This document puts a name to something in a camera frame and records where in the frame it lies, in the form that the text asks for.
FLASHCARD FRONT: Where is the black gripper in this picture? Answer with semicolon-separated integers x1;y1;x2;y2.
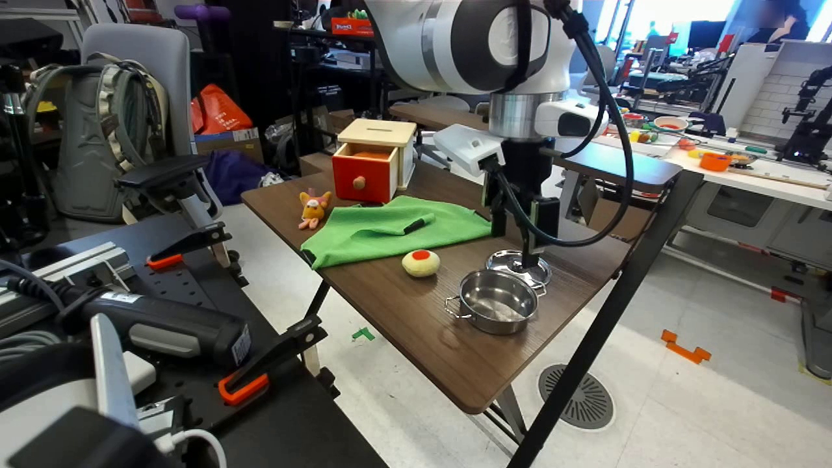
499;138;564;273

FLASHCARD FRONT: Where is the silver pot lid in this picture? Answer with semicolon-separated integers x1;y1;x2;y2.
485;247;553;297

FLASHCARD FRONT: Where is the silver steel pot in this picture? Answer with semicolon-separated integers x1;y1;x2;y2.
446;269;544;338

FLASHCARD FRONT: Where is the yellow round toy red top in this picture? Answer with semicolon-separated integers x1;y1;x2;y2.
400;247;443;282

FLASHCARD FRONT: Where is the brown wooden table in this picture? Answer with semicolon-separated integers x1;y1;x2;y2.
240;164;635;444

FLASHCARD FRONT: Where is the green cloth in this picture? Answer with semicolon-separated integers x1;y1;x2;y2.
299;195;496;273

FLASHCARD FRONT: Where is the round floor drain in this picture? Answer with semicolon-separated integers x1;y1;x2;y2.
537;362;617;433

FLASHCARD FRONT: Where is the wooden box with red drawer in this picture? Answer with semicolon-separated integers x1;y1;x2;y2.
330;117;418;208

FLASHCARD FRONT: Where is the orange floor tape mark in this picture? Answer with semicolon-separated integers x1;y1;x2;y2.
659;329;715;368

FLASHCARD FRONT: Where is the orange plush toy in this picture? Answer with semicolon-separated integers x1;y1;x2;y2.
296;187;335;231

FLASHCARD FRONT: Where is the white cluttered table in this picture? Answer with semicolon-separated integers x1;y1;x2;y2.
595;112;832;217

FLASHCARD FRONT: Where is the white display board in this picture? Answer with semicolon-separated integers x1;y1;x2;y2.
719;36;832;143

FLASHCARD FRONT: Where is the black perforated mounting platform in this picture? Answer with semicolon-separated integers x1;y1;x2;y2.
0;210;387;468

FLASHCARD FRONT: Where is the purple bag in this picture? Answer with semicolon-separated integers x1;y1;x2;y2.
206;152;271;208

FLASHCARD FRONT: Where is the orange bag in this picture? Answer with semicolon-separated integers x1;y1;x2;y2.
191;80;254;138

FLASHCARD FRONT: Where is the black grey handheld device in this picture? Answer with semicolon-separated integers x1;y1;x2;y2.
80;288;254;368

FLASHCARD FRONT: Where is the grey highback office chair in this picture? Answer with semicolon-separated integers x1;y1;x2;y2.
80;21;223;231

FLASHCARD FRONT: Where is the grey backpack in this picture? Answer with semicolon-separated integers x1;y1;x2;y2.
36;52;173;225

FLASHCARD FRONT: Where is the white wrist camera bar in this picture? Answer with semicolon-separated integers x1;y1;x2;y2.
433;122;508;183

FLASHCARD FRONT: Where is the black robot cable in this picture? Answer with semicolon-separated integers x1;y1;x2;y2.
479;0;637;255

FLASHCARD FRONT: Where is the long brown desk black frame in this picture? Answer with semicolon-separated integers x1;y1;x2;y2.
387;101;707;468

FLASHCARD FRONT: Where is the black clamp orange handle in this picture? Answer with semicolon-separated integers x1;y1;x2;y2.
217;316;330;412
143;222;235;275

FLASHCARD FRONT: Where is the white cable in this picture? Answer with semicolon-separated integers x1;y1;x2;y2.
154;427;230;468

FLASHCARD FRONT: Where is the white plastic mount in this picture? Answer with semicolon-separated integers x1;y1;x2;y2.
89;310;161;429

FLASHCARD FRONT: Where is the aluminium rail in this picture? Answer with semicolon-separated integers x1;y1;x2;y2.
0;242;134;308

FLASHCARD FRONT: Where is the thick black cable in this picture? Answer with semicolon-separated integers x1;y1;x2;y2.
0;258;72;317

